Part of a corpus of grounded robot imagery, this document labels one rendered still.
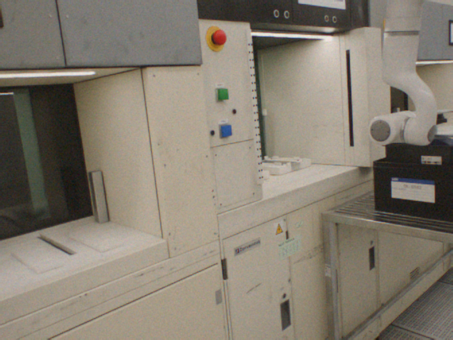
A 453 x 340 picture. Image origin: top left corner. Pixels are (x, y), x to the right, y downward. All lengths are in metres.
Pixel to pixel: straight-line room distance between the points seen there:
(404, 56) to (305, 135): 0.75
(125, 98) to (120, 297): 0.50
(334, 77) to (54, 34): 1.15
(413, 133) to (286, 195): 0.43
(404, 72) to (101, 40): 0.78
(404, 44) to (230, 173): 0.58
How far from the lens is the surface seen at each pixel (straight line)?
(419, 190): 1.42
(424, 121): 1.22
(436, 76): 3.12
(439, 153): 1.41
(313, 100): 1.81
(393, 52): 1.23
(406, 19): 1.23
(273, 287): 1.40
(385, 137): 1.23
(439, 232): 1.32
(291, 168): 1.70
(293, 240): 1.43
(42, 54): 0.91
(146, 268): 1.05
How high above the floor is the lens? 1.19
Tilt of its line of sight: 10 degrees down
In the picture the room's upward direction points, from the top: 5 degrees counter-clockwise
